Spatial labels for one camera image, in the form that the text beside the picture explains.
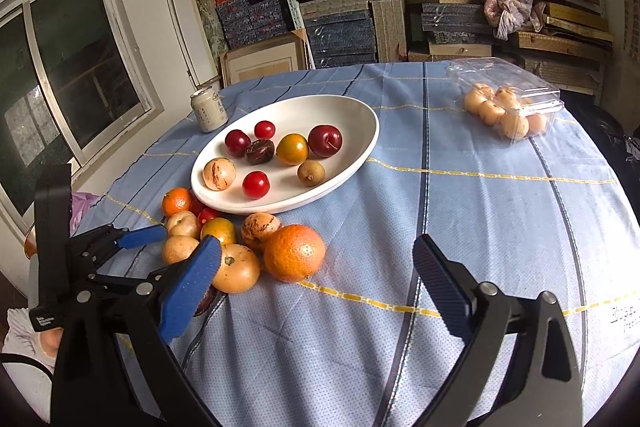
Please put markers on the stack of blue floral boxes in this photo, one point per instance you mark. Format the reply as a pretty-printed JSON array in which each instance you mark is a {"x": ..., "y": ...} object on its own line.
[{"x": 250, "y": 19}]

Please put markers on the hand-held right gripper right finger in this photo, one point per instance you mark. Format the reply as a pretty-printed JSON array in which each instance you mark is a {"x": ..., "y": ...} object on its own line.
[{"x": 440, "y": 287}]

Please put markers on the large dark red plum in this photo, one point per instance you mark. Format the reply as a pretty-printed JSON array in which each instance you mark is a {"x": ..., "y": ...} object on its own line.
[{"x": 325, "y": 142}]

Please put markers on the upright tan woven box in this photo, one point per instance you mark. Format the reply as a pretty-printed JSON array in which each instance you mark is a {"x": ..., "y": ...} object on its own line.
[{"x": 389, "y": 29}]

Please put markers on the stack of dark blue boxes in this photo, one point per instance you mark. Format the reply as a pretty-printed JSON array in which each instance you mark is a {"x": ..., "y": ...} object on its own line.
[{"x": 340, "y": 37}]

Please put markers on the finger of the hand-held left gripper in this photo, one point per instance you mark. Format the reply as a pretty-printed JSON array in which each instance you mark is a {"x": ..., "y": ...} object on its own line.
[
  {"x": 145, "y": 237},
  {"x": 125, "y": 279}
]

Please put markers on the striped yellow pepino melon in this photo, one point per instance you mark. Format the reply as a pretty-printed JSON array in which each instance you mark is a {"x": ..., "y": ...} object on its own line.
[
  {"x": 237, "y": 269},
  {"x": 220, "y": 173},
  {"x": 260, "y": 228}
]

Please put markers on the white leaning board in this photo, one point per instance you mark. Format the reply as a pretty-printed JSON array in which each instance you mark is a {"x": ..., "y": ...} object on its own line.
[{"x": 175, "y": 17}]

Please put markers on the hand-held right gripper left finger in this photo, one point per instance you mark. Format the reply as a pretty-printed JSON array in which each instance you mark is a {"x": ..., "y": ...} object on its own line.
[{"x": 192, "y": 292}]

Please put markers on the red cherry tomato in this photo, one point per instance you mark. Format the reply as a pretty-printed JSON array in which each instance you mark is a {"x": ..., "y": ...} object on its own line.
[
  {"x": 207, "y": 216},
  {"x": 196, "y": 207},
  {"x": 255, "y": 185},
  {"x": 264, "y": 130}
]

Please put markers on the purple blanket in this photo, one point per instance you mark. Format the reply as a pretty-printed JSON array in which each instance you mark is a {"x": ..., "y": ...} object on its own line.
[{"x": 80, "y": 207}]

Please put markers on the blue plaid tablecloth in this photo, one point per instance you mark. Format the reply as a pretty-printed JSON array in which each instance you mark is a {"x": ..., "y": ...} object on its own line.
[{"x": 450, "y": 217}]

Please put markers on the clear plastic clamshell box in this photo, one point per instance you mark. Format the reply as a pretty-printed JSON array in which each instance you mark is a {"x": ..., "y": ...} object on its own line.
[{"x": 480, "y": 72}]

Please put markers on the green marble slab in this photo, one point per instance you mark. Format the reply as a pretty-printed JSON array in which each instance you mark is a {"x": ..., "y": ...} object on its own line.
[{"x": 205, "y": 17}]

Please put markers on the small orange mandarin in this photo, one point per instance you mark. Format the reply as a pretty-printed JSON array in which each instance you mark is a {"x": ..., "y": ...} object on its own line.
[{"x": 176, "y": 202}]

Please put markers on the pale yellow apple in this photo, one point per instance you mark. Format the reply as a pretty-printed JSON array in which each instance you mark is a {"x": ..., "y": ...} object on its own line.
[{"x": 182, "y": 224}]

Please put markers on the stack of dark grey boxes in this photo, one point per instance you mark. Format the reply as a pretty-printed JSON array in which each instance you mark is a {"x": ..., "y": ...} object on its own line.
[{"x": 450, "y": 24}]

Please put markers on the yellow pear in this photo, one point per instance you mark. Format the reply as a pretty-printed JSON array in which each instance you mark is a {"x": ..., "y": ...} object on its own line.
[{"x": 177, "y": 250}]

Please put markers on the small brown longan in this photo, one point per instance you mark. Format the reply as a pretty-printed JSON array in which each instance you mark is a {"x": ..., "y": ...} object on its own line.
[{"x": 311, "y": 173}]

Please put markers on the white drink can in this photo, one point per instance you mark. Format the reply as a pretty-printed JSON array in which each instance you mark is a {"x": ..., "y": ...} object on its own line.
[{"x": 209, "y": 112}]

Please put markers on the beige framed picture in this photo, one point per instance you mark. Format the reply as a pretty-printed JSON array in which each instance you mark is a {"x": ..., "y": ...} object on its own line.
[{"x": 260, "y": 59}]

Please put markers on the yellow-green tomato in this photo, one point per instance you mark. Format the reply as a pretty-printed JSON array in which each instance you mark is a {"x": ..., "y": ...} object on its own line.
[{"x": 292, "y": 149}]

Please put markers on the pile of pale longans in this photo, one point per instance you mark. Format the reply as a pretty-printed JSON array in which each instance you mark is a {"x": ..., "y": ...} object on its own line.
[{"x": 514, "y": 125}]

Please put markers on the pink crumpled cloth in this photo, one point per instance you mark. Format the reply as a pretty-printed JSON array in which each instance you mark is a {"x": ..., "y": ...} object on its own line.
[{"x": 510, "y": 12}]

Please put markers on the sliding glass window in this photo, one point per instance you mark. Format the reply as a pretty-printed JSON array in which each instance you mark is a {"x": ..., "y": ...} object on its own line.
[{"x": 75, "y": 72}]

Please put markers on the person's left hand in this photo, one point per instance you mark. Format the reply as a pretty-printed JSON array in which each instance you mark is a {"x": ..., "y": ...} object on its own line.
[{"x": 50, "y": 343}]

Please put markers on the large orange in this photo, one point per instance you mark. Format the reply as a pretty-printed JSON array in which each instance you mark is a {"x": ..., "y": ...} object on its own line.
[{"x": 294, "y": 253}]

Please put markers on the person's left forearm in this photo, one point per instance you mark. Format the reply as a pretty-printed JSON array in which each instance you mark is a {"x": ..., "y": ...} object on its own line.
[{"x": 20, "y": 342}]

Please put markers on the white oval plate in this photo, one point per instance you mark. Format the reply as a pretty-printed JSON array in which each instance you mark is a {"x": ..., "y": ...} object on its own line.
[{"x": 350, "y": 117}]

